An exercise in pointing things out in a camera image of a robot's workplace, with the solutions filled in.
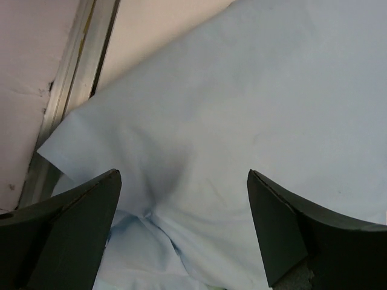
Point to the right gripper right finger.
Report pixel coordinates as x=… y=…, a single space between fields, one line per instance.
x=306 y=246

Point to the aluminium table front rail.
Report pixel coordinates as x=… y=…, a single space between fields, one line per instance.
x=75 y=83

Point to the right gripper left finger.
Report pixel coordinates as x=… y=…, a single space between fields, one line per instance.
x=59 y=243

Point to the light blue pillowcase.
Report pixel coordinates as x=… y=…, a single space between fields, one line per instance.
x=293 y=89

